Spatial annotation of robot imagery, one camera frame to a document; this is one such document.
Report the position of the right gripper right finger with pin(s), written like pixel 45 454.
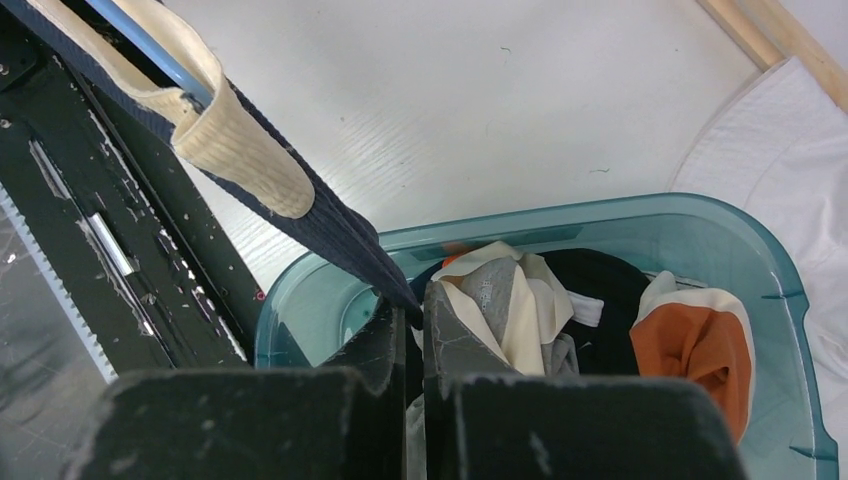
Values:
pixel 450 352

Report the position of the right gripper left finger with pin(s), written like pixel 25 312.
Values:
pixel 373 415

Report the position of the grey underwear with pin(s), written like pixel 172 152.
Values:
pixel 513 303

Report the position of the brown orange underwear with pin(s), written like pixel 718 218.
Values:
pixel 703 335

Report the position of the navy cream-band underwear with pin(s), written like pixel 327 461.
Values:
pixel 231 139

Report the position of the light blue hanger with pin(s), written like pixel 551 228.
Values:
pixel 196 92

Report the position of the teal plastic tub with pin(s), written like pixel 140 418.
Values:
pixel 314 307

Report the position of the black garment in tub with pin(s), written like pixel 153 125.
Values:
pixel 605 294

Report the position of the white cloth on table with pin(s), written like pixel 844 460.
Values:
pixel 779 152

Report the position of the wooden clothes rack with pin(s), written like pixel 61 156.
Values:
pixel 769 34

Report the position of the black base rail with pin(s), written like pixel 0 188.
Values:
pixel 118 218

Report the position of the white cable duct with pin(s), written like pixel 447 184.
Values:
pixel 62 296

